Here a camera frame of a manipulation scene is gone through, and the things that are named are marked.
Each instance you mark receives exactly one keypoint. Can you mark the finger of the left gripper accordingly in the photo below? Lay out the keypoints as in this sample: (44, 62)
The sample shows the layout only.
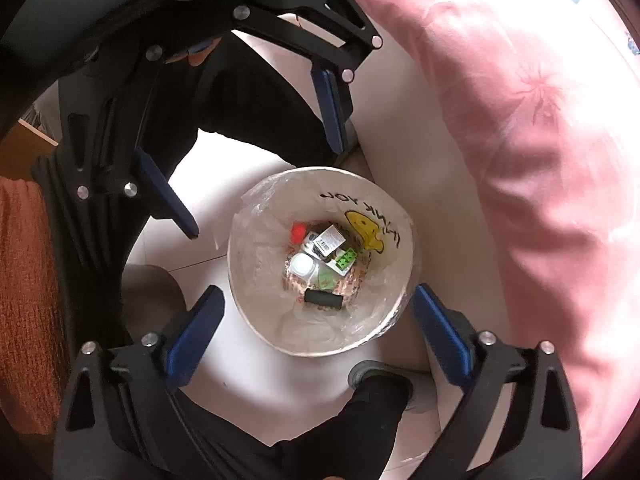
(334, 35)
(104, 107)

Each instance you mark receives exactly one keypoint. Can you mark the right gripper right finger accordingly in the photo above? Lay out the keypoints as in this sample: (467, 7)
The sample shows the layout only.
(540, 438)

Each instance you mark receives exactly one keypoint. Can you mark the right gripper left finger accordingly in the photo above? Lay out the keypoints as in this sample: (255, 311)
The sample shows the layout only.
(121, 418)

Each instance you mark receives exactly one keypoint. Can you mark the red wooden block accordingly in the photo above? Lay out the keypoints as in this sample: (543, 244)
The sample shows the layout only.
(298, 232)

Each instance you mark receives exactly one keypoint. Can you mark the white medicine box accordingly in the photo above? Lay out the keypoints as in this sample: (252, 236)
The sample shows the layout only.
(327, 242)

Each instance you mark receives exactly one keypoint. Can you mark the black cylinder roll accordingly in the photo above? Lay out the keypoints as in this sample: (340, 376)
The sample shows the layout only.
(321, 298)

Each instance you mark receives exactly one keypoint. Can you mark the dark green wooden block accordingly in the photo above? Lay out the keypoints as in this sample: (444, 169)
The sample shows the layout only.
(327, 280)

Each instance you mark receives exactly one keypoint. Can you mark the blue white milk carton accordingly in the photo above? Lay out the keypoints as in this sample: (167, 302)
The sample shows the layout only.
(308, 245)

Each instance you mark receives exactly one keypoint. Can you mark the light green toy brick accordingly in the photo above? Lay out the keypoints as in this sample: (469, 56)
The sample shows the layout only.
(343, 261)

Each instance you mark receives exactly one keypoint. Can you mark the white round trash bin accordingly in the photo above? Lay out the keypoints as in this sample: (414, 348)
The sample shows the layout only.
(376, 289)

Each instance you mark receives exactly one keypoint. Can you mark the person left hand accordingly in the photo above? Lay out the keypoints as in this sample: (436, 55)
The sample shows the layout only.
(197, 54)

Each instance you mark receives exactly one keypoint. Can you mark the orange sweater sleeve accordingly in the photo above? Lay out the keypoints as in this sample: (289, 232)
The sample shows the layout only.
(34, 360)

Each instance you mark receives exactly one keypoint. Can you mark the pink floral bed duvet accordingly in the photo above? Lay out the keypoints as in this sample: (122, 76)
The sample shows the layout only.
(542, 108)

